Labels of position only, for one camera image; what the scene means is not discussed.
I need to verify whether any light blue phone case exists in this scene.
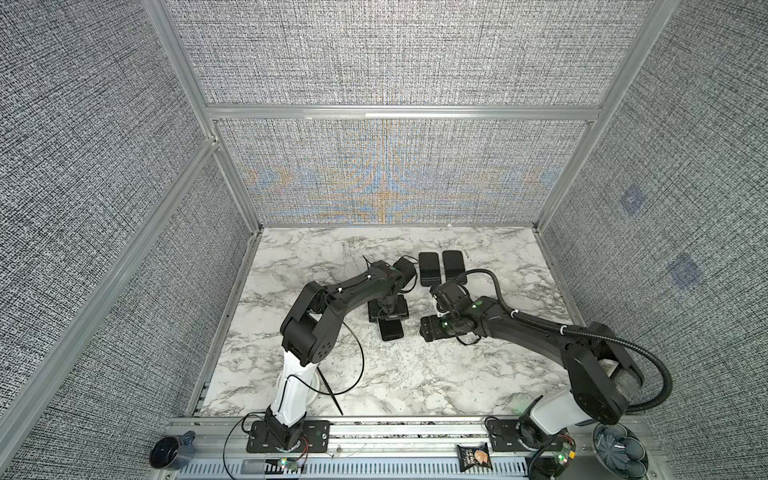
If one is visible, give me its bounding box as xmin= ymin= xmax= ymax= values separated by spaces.
xmin=378 ymin=320 xmax=404 ymax=342

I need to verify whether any black phone with camera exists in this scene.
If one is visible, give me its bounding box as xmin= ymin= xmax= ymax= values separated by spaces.
xmin=418 ymin=252 xmax=442 ymax=287

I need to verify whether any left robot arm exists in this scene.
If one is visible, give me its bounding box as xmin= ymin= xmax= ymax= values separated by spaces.
xmin=266 ymin=257 xmax=416 ymax=431

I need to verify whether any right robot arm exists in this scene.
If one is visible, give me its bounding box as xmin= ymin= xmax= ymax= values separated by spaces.
xmin=420 ymin=270 xmax=673 ymax=449

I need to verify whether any black ladle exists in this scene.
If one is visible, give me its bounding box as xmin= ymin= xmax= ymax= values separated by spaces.
xmin=316 ymin=366 xmax=344 ymax=416

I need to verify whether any white alarm clock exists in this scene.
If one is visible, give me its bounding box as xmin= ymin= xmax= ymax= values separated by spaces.
xmin=307 ymin=371 xmax=322 ymax=406

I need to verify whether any snack packet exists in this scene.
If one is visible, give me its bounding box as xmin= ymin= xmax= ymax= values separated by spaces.
xmin=456 ymin=442 xmax=493 ymax=473

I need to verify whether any bowl of dark capsules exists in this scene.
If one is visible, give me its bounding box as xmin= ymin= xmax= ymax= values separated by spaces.
xmin=592 ymin=424 xmax=648 ymax=479

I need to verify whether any dark blue mug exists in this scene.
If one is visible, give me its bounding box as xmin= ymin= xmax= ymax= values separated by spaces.
xmin=149 ymin=430 xmax=196 ymax=470

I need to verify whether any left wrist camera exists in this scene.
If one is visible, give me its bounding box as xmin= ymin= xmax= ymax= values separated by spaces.
xmin=394 ymin=256 xmax=416 ymax=293

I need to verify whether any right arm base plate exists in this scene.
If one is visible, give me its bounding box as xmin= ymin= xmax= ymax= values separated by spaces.
xmin=483 ymin=416 xmax=528 ymax=453

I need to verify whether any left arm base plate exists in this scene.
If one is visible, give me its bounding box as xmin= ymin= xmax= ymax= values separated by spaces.
xmin=245 ymin=420 xmax=331 ymax=454

